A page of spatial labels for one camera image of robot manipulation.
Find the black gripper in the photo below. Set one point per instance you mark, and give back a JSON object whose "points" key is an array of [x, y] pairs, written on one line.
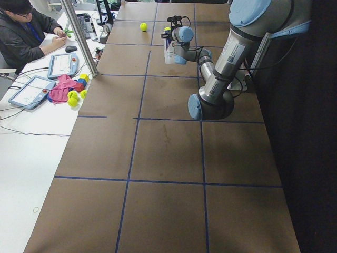
{"points": [[165, 35]]}

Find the yellow Wilson tennis ball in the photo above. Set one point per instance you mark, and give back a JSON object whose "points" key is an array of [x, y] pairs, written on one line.
{"points": [[143, 27]]}

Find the white blue tennis ball can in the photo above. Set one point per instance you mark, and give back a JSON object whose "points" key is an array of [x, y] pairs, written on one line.
{"points": [[169, 51]]}

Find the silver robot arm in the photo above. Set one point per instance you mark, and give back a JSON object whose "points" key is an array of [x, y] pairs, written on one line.
{"points": [[249, 22]]}

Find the spare yellow tennis ball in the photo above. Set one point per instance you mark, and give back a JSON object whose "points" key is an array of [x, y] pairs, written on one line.
{"points": [[83, 94], [73, 102], [72, 95]]}

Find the black keyboard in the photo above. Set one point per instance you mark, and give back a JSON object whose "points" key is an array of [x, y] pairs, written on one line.
{"points": [[85, 23]]}

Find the yellow toy block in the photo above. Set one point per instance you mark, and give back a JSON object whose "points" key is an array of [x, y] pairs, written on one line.
{"points": [[84, 77]]}

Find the blue toy block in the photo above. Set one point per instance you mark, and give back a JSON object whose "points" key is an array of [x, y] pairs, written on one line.
{"points": [[82, 81]]}

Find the black computer mouse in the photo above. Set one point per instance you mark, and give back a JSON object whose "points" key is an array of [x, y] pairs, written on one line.
{"points": [[70, 49]]}

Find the red toy block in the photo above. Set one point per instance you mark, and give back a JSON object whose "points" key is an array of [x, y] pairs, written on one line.
{"points": [[78, 87]]}

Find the upper teach pendant tablet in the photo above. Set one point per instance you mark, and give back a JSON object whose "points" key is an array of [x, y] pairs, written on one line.
{"points": [[60, 64]]}

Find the teach pendant tablet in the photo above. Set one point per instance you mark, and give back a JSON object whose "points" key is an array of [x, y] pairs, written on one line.
{"points": [[60, 64], [33, 93]]}

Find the pink cloth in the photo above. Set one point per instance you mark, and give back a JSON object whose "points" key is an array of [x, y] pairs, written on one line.
{"points": [[58, 94]]}

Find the seated person in black jacket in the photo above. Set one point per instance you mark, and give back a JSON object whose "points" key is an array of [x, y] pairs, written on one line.
{"points": [[27, 35]]}

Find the lower teach pendant tablet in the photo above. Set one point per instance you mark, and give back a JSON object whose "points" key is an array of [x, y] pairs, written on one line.
{"points": [[33, 93]]}

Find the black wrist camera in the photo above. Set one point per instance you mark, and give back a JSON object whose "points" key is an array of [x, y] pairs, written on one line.
{"points": [[175, 21]]}

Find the aluminium frame post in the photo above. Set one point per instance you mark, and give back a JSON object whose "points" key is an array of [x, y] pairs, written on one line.
{"points": [[71, 15]]}

